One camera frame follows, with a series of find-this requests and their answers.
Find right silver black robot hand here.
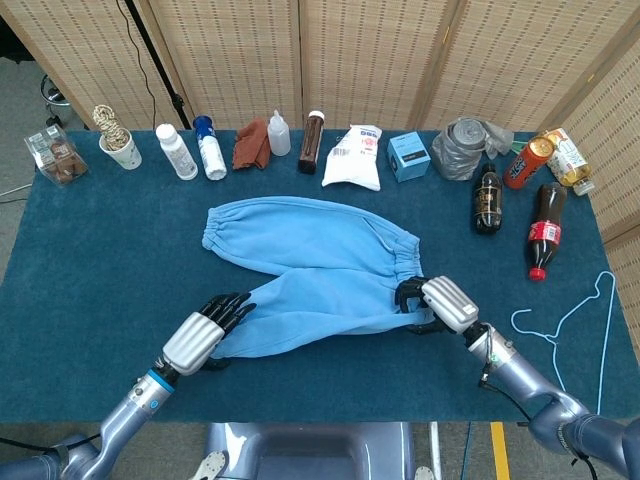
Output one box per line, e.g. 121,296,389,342
394,275,481,336

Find grey garbage bag roll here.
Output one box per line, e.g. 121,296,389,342
430,116,515,182

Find black soda bottle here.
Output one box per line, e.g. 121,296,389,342
472,162,504,236

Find teal table mat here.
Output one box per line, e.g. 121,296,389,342
0,130,640,425

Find cola bottle red label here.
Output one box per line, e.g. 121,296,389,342
527,182,569,282

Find black rolling stool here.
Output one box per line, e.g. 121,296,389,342
39,74,72,129

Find light blue wire hanger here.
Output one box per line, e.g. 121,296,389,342
510,271,617,417

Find orange soda bottle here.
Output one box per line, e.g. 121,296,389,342
502,135,556,191

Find white bottle with blue cap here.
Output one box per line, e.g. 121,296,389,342
192,115,228,182

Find brown cloth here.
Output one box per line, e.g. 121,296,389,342
232,117,273,172

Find bamboo folding screen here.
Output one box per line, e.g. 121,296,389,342
0,0,640,301

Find clear squeeze wash bottle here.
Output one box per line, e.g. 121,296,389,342
266,109,292,158

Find clear box of cookies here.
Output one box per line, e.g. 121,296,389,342
23,123,90,188

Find tall white plastic bottle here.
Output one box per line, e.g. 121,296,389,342
155,123,199,181

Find black tripod stand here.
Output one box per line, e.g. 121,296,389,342
122,0,194,131

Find light blue sweatpants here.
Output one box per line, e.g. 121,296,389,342
201,196,436,359

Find brown rectangular jar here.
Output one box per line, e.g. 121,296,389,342
297,110,327,175

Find white paper cup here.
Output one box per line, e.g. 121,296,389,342
98,130,143,172

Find braided beige rope bundle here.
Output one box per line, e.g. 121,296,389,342
92,104,131,151

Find white plastic packet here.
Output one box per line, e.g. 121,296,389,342
321,123,384,192

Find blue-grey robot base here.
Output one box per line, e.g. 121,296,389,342
192,422,436,480

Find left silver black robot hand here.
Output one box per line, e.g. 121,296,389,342
160,292,257,377

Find yellow tea bottle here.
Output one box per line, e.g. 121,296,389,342
543,127,597,197

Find small light blue box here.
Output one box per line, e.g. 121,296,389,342
387,132,432,184

